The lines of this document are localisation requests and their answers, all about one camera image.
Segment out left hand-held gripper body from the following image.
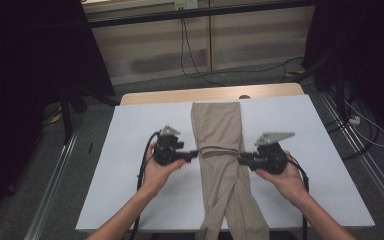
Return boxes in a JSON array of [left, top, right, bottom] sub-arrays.
[[153, 125, 185, 167]]

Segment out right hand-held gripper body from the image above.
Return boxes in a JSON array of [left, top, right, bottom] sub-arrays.
[[254, 131, 296, 175]]

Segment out beige pants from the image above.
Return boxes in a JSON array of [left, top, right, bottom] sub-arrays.
[[190, 101, 270, 240]]

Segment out person's left hand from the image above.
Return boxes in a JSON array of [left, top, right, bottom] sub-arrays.
[[139, 143, 187, 198]]

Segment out person's right hand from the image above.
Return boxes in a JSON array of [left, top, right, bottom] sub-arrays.
[[255, 150, 309, 205]]

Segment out white table mat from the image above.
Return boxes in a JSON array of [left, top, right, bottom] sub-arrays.
[[74, 94, 376, 233]]

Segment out black stand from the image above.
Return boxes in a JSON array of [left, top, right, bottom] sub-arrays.
[[58, 83, 121, 146], [293, 53, 348, 114]]

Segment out black horizontal bar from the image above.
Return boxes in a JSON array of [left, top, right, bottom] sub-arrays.
[[88, 0, 314, 28]]

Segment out black curtain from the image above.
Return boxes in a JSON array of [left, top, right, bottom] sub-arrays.
[[301, 0, 384, 141], [0, 0, 116, 231]]

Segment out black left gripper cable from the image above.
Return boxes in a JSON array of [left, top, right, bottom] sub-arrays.
[[128, 131, 161, 240]]

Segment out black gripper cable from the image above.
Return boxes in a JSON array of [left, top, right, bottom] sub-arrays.
[[288, 156, 311, 240], [128, 131, 161, 240]]

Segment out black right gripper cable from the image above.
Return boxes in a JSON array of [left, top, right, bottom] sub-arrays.
[[288, 156, 311, 240]]

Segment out black wall cable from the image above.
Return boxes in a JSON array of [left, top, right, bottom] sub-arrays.
[[179, 18, 226, 87], [182, 18, 305, 79]]

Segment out black floor cable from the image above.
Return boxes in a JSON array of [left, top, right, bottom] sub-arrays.
[[324, 96, 381, 161]]

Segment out metal floor rail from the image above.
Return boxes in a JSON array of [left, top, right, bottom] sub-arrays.
[[319, 91, 384, 228], [23, 131, 79, 240]]

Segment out white floor cable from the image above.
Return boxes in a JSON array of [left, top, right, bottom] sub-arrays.
[[344, 99, 384, 149]]

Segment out white wall socket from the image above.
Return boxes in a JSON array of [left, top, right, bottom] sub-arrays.
[[174, 0, 199, 10]]

